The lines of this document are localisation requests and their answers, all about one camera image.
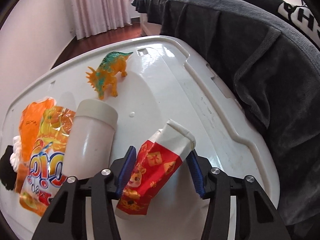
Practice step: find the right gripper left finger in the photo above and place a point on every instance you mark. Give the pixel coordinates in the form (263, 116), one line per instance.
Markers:
(124, 167)

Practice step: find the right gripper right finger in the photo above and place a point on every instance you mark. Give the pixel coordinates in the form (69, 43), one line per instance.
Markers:
(196, 173)

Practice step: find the red white carton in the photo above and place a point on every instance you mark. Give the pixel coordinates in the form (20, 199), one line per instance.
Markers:
(157, 160)

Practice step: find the orange green dinosaur toy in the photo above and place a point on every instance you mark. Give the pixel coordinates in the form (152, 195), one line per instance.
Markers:
(105, 75)

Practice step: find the orange juice drink pouch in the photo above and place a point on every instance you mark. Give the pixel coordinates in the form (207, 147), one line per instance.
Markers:
(44, 176)

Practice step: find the orange white wrapper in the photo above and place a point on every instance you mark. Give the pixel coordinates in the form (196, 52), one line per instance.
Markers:
(28, 129)

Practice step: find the white tissue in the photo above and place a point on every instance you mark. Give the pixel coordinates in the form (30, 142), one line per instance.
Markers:
(16, 156)

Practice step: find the white cylindrical bottle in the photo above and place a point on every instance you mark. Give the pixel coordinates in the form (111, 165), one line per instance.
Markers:
(90, 140)

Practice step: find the white plastic bin lid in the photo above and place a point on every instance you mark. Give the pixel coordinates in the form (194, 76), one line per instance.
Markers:
(166, 79)

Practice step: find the black crumpled bag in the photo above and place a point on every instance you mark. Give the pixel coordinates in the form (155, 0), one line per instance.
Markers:
(7, 174)

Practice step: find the dark grey bed blanket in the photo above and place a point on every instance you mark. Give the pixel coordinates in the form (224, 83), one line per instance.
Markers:
(272, 69)

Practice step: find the pink patterned curtain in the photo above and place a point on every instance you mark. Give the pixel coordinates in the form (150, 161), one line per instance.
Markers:
(92, 17)

